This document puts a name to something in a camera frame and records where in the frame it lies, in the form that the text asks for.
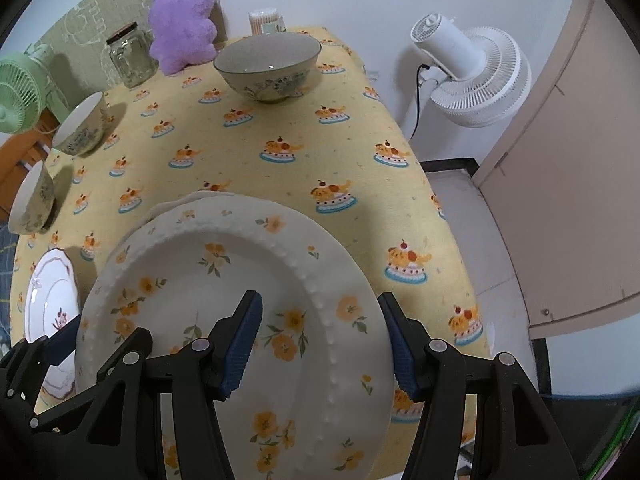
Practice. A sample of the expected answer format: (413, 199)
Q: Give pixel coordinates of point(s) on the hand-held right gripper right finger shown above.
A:
(400, 347)

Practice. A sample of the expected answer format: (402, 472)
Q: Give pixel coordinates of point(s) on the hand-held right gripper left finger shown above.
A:
(244, 347)

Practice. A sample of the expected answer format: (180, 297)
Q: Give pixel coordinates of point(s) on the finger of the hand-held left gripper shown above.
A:
(30, 365)

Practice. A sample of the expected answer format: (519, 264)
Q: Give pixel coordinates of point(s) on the white red-rimmed plate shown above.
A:
(50, 290)

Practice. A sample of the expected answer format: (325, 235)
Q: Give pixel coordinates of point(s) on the yellow floral beaded plate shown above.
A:
(175, 205)
(250, 260)

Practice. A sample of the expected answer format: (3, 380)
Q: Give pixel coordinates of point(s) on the small floral ceramic bowl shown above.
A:
(35, 205)
(82, 130)

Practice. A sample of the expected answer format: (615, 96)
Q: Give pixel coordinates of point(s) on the yellow printed tablecloth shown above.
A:
(300, 175)

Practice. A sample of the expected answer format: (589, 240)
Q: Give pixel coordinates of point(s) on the beige cabinet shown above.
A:
(575, 160)

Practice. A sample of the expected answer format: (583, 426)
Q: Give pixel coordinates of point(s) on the large floral ceramic bowl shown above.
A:
(270, 80)

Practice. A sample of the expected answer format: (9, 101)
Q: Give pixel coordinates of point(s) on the green desk fan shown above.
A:
(22, 90)

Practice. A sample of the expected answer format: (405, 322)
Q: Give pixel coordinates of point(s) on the white standing fan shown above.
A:
(465, 70)

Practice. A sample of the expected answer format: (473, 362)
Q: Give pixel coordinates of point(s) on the glass jar with lid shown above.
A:
(132, 60)

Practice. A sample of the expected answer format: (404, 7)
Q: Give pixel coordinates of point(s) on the cotton swab container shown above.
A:
(266, 20)

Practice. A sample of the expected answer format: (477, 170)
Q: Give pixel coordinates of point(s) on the purple plush toy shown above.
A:
(182, 25)

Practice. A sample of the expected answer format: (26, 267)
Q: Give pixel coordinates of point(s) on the green printed wall mat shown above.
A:
(100, 5)

